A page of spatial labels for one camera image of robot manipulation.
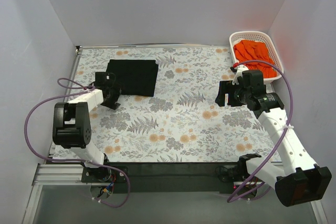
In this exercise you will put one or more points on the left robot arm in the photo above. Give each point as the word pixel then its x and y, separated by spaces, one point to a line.
pixel 72 128

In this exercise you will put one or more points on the aluminium back rail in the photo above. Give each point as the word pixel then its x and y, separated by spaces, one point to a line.
pixel 165 45

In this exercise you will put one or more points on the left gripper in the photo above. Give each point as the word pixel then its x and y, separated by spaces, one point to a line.
pixel 112 103

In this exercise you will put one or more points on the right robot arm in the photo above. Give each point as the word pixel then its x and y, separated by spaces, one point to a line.
pixel 301 179

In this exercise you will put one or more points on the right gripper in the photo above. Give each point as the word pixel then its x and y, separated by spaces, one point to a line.
pixel 230 96

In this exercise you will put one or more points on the orange t shirt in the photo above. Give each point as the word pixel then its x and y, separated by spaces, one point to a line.
pixel 247 50

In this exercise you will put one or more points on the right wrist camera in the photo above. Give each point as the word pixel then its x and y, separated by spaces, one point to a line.
pixel 250 80

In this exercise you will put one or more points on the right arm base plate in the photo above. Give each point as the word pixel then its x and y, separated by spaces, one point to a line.
pixel 230 174

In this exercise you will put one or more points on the white perforated plastic basket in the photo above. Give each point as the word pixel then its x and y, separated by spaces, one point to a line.
pixel 260 37

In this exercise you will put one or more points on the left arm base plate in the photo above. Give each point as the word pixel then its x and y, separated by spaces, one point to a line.
pixel 118 174

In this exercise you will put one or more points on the floral patterned table mat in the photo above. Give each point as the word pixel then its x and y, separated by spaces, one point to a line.
pixel 181 122

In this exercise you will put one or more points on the aluminium rail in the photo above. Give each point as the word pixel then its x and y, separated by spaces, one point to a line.
pixel 142 177
pixel 165 45

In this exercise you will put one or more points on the aluminium front rail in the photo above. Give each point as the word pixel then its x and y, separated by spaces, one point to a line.
pixel 142 177

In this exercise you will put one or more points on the black t shirt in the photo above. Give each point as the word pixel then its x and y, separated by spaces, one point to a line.
pixel 136 77

